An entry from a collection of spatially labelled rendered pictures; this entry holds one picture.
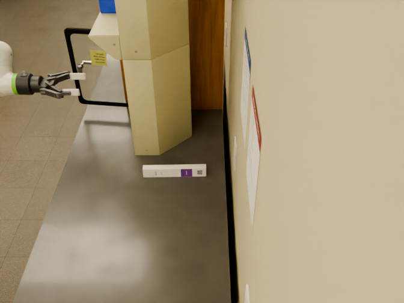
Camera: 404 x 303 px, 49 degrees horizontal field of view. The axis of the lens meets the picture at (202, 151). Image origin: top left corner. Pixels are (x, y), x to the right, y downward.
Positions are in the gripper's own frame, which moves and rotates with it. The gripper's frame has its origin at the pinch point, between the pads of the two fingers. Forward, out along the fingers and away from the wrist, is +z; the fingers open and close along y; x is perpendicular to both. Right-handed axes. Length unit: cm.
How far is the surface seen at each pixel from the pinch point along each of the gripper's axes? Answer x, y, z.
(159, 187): 28, -35, 35
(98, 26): -28.8, -6.0, 13.2
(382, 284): -75, -153, 62
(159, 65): -15.2, -12.2, 36.0
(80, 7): 122, 411, -103
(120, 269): 28, -76, 24
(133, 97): -2.5, -14.7, 24.8
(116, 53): -21.5, -14.6, 20.2
